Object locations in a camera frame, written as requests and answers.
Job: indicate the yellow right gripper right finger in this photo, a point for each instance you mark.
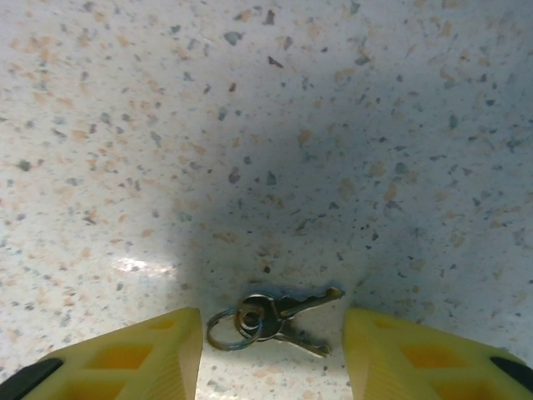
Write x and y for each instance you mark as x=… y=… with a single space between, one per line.
x=375 y=358

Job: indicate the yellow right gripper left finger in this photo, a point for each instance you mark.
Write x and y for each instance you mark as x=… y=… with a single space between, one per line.
x=166 y=354

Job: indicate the silver key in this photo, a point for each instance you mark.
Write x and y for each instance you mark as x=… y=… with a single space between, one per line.
x=316 y=301
x=306 y=342

